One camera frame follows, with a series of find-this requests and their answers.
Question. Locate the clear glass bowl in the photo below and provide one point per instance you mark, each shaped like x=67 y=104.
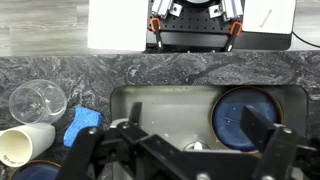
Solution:
x=36 y=100

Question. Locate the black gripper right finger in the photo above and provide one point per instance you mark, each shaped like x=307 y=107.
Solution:
x=276 y=146

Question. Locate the orange and black clamp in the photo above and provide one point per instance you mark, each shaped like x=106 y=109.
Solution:
x=155 y=25
x=236 y=29

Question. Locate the blue sponge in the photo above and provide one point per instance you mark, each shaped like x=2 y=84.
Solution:
x=80 y=125

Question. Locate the white base panel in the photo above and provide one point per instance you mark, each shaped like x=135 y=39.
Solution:
x=116 y=25
x=270 y=16

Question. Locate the cream ceramic mug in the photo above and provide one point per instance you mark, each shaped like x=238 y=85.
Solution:
x=36 y=140

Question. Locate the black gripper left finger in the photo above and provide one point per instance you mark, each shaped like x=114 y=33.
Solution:
x=156 y=146

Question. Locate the blue plate with brown rim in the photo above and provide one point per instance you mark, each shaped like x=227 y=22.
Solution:
x=33 y=171
x=230 y=116

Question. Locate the aluminium bracket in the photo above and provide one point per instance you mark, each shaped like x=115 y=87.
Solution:
x=163 y=7
x=230 y=8

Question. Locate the stainless steel sink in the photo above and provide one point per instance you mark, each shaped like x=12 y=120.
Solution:
x=173 y=110

